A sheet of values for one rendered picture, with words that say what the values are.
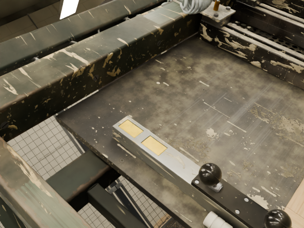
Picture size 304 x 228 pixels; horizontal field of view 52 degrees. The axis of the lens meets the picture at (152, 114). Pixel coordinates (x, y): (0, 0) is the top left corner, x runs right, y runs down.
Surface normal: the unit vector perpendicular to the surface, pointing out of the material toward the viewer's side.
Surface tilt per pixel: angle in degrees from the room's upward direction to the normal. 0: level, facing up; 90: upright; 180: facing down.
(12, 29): 90
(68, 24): 90
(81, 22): 90
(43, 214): 57
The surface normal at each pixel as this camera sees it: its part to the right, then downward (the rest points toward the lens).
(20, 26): 0.38, -0.25
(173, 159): 0.08, -0.72
